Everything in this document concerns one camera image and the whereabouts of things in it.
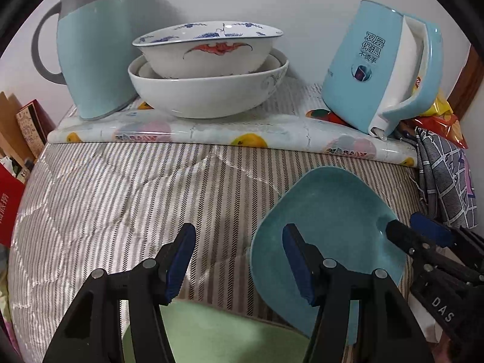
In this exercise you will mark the brown wooden frame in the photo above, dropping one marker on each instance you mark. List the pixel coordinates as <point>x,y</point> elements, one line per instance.
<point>469,83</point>

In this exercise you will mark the light green plate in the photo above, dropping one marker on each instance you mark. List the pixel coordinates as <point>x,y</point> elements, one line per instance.
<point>234,340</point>

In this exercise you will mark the light teal thermos jug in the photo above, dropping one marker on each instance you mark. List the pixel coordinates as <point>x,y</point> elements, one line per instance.
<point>94,64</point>

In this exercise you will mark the red bat patterned bowl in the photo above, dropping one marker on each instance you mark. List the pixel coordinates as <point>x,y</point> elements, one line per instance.
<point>211,60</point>

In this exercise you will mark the light blue electric kettle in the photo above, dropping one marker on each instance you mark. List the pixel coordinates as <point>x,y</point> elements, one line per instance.
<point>359,94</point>

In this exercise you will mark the striped quilt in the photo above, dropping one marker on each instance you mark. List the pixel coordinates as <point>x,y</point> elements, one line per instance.
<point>113,204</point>

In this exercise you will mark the teal plate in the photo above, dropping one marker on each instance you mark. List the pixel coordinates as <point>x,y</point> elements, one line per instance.
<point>332,204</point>

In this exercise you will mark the grey grid patterned cloth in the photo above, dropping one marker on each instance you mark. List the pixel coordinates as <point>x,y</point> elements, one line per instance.
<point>442,174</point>

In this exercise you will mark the rolled fruit print tablecloth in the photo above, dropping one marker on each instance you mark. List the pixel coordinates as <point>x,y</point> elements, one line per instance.
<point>211,132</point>

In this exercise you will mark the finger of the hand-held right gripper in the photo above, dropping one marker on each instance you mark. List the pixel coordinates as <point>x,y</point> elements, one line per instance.
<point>402,234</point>
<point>431,227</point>

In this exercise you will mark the red orange snack packet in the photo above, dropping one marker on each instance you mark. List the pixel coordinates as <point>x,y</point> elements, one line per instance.
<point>444,128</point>

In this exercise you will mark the yellow snack packet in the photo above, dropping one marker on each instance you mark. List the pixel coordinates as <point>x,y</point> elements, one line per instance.
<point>440,104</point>

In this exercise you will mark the small white nested bowl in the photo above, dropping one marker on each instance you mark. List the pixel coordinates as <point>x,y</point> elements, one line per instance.
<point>280,62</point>

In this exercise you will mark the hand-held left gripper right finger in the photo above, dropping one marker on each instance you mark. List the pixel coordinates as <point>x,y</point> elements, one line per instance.
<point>298,268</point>

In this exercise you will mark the brown cardboard box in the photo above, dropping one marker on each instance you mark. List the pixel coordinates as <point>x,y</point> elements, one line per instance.
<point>9,128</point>

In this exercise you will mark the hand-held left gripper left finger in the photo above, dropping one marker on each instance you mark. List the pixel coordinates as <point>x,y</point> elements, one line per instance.
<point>180,266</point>

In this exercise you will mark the large white swirl bowl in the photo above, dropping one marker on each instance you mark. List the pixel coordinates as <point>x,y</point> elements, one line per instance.
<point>208,98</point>

